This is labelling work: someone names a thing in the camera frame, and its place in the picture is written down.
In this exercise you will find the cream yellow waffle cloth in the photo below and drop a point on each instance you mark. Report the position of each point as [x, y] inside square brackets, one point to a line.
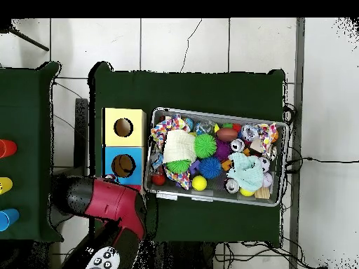
[179, 145]

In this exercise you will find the mint green waffle cloth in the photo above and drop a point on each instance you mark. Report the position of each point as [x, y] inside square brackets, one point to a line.
[245, 171]

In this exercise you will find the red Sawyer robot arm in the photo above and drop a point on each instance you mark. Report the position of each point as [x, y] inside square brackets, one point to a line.
[112, 202]

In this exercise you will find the clear mesh bin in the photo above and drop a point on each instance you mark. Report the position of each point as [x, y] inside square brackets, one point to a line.
[147, 168]

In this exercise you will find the wooden box with three holes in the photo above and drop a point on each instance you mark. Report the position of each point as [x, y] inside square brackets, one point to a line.
[137, 162]

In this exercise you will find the green spiky ball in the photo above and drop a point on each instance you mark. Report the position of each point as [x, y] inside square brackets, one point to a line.
[178, 166]

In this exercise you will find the colourful patchwork fabric toy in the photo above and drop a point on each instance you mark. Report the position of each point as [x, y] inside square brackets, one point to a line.
[168, 126]

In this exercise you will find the large green fuzzy ball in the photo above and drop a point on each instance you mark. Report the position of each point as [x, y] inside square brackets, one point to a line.
[205, 145]

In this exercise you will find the blue fuzzy ball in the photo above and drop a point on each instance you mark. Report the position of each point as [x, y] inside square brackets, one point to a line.
[211, 167]

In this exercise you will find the red ball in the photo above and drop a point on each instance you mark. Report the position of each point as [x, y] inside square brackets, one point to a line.
[159, 179]

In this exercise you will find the purple spiky ball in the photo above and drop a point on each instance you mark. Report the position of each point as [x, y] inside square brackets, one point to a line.
[223, 150]

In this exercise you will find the brown football toy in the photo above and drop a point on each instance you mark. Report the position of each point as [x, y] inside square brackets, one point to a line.
[227, 134]

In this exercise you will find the silver drink can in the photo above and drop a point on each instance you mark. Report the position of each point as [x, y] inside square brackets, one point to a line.
[238, 145]

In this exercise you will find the dark green table cloth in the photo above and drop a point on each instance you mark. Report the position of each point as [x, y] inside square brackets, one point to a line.
[25, 123]
[196, 89]

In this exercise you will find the black red drink can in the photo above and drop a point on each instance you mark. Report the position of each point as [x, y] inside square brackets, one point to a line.
[232, 186]

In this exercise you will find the clear plastic ball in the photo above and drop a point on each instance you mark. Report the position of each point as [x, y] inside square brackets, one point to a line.
[250, 132]

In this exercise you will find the smooth yellow ball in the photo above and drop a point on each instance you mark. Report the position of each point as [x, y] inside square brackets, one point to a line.
[247, 192]

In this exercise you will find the colourful polka dot fabric toy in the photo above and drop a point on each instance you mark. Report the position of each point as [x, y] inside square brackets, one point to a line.
[269, 134]

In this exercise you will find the pale wooden cube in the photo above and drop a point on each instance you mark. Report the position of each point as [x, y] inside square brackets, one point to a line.
[262, 193]

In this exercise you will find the white baseball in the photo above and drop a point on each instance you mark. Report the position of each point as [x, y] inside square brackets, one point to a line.
[268, 179]

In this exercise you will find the black equipment stand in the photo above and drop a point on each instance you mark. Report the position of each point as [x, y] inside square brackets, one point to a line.
[82, 140]

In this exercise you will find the red plastic cup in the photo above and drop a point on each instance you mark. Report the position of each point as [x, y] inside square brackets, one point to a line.
[7, 148]

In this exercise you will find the yellow plastic cup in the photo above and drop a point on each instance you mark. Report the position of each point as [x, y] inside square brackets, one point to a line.
[5, 185]

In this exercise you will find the blue plastic cup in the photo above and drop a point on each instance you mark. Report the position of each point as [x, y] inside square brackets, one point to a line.
[8, 219]

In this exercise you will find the black tripod leg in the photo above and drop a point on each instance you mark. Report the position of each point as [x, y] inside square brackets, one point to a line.
[28, 39]

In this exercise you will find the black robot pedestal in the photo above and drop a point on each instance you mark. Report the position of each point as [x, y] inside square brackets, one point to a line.
[185, 258]

